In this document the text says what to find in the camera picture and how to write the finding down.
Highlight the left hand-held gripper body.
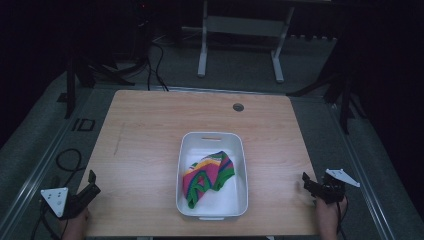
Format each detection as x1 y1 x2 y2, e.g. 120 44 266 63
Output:
40 184 100 221

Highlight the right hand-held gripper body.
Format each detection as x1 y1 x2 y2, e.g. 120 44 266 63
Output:
309 168 361 205

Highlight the white plastic basket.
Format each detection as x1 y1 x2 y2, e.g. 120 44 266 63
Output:
175 131 250 222

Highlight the colourful striped cloth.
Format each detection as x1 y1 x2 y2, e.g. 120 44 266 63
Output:
182 150 236 210

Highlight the person's left hand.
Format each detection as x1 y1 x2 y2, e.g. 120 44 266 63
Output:
60 207 91 240

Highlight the person's right hand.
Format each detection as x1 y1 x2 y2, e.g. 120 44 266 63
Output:
315 195 348 240

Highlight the black tripod stand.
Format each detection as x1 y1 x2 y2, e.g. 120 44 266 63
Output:
285 49 368 135
58 33 141 120

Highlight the black cable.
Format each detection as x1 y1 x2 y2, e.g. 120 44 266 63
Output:
335 196 350 240
30 199 70 240
55 148 86 188
146 39 170 92

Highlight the white metal table frame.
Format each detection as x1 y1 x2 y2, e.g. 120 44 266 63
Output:
196 0 296 84

